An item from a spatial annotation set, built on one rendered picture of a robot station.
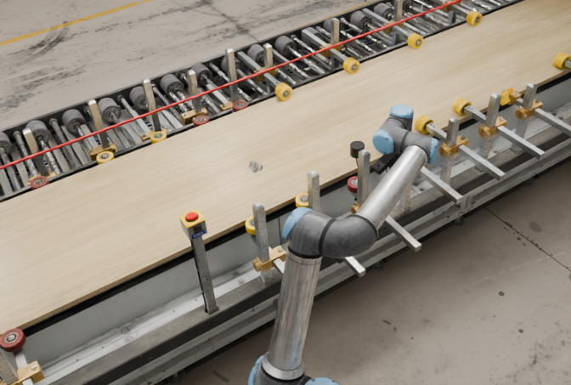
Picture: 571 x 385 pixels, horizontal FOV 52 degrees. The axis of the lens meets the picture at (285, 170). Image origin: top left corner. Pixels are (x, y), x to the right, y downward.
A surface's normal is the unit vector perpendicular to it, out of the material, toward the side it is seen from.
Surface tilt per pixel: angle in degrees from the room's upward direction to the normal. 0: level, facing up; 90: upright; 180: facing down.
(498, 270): 0
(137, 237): 0
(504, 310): 0
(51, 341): 90
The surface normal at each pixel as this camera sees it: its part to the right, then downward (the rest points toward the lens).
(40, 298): -0.05, -0.76
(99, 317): 0.53, 0.53
